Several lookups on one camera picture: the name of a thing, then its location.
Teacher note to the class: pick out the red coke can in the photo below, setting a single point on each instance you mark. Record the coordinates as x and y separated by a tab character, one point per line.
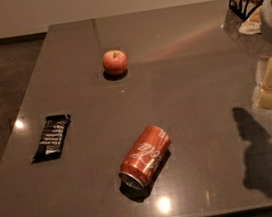
141	162

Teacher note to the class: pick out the red apple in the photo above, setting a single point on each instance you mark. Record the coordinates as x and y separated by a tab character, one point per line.
114	62

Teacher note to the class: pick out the black snack bar wrapper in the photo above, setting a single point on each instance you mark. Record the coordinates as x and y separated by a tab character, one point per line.
53	137

